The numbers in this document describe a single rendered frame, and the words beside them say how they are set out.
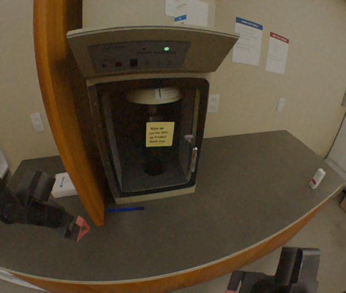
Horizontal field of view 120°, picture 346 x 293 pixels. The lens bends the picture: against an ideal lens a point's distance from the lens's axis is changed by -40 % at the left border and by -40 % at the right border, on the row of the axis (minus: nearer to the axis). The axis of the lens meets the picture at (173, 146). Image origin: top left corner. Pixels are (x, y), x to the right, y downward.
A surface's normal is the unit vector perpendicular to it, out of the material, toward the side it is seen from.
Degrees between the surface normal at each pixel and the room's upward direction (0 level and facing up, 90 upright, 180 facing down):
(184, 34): 135
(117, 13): 90
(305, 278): 25
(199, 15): 90
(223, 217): 0
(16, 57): 90
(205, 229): 0
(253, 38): 90
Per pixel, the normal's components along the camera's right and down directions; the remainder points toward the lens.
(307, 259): -0.11, -0.54
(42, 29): 0.25, 0.54
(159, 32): 0.15, 0.97
